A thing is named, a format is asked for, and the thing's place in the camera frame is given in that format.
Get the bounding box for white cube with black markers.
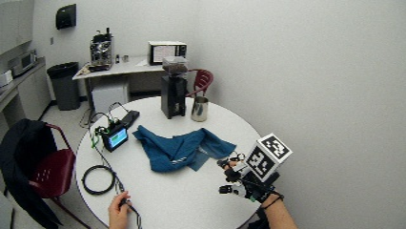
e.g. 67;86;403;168
243;133;294;183

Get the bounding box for blue cloth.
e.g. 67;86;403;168
131;124;236;174

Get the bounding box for steel milk pitcher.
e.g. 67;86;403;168
188;95;210;123

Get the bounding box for red perforated chair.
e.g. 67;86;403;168
183;68;215;98
27;122;93;229

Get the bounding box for small black monitor device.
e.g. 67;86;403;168
99;124;130;154

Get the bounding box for black power adapter box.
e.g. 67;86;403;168
119;109;140;130

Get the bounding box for black coffee grinder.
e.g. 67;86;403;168
159;55;190;120

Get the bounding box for black jacket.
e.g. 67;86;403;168
0;118;66;229

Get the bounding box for white drawer cabinet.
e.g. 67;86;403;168
90;83;130;115

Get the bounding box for black trash bin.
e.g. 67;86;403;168
45;61;82;112

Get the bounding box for white microwave oven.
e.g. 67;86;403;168
147;40;188;67

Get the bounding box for grey desk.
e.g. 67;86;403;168
70;55;171;104

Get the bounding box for grey counter cabinet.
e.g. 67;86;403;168
0;56;53;130

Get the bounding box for chrome espresso machine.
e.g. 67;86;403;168
86;27;115;73

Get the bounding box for silver microwave oven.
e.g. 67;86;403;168
7;49;39;78

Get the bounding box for black paper towel dispenser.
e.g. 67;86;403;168
54;3;78;31

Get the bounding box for small palm camera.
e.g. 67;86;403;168
216;183;247;198

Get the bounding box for black wrist strap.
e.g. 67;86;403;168
259;191;284;210

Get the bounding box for green wire bundle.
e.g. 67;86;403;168
90;124;111;150

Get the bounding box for thin black cable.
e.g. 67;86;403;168
89;101;131;129

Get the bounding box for grey wall cabinet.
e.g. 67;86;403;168
0;0;35;55

